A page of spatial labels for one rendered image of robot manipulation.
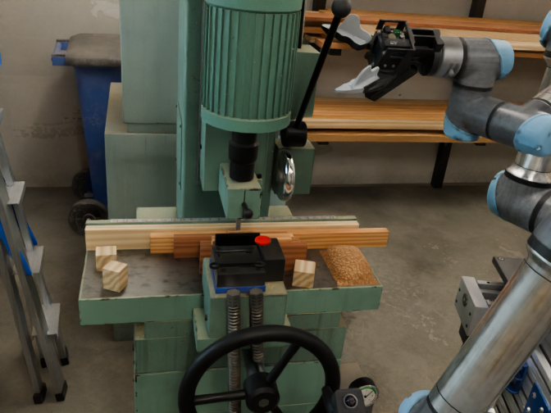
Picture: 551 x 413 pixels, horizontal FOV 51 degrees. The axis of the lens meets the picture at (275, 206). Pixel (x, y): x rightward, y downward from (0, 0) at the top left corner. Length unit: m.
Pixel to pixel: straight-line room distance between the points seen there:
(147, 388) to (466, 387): 0.67
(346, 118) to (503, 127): 2.17
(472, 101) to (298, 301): 0.51
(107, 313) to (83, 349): 1.28
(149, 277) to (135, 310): 0.08
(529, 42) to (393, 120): 0.85
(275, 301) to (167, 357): 0.28
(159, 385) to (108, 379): 1.03
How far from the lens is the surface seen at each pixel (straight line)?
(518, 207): 1.50
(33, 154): 3.63
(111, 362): 2.35
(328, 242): 1.31
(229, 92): 1.06
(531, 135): 1.10
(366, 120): 3.27
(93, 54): 2.80
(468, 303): 1.52
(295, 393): 1.34
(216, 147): 1.26
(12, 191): 1.93
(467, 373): 0.84
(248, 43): 1.03
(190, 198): 1.41
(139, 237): 1.25
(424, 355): 2.54
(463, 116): 1.17
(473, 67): 1.14
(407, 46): 1.06
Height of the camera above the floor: 1.55
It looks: 26 degrees down
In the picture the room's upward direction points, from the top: 6 degrees clockwise
